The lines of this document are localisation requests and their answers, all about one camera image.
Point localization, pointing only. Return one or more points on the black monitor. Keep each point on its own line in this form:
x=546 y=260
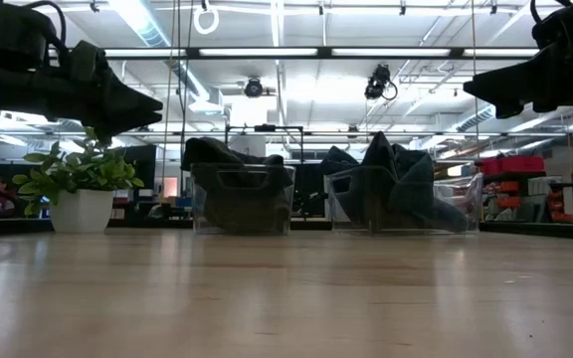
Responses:
x=142 y=159

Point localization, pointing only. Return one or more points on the thin black horizontal rail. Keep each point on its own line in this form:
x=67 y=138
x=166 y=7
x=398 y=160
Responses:
x=440 y=133

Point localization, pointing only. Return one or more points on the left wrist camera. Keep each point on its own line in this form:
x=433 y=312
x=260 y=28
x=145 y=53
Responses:
x=87 y=57

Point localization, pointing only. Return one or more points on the dark grey fabric hat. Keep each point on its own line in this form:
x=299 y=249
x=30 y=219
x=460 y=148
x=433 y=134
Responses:
x=237 y=199
x=426 y=189
x=378 y=164

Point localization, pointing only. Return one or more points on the green plant in white pot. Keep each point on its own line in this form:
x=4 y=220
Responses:
x=82 y=174

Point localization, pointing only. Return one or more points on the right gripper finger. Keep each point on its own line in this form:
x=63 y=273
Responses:
x=505 y=89

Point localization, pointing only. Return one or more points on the black rectangular stand frame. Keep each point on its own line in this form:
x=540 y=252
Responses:
x=264 y=128

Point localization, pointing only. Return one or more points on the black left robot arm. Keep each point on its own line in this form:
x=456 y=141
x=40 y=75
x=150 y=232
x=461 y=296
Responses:
x=3 y=35

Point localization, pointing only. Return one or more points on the red storage bin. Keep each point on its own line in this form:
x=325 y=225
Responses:
x=515 y=164

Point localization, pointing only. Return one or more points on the round black ceiling device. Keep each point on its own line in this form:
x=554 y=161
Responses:
x=253 y=88

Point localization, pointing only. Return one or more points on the clear plastic bin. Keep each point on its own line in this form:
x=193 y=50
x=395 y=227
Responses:
x=196 y=224
x=473 y=199

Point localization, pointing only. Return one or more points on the black overhead camera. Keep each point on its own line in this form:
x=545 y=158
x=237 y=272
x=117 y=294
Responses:
x=378 y=82

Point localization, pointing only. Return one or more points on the overhead bar with light strips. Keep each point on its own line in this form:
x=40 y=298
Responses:
x=266 y=52

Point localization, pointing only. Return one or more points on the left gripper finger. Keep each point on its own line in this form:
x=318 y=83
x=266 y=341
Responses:
x=132 y=97
x=132 y=124

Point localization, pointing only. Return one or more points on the blue fabric hat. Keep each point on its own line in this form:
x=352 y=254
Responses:
x=338 y=161

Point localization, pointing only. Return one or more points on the shelf with orange bins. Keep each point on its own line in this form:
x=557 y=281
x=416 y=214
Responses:
x=510 y=199

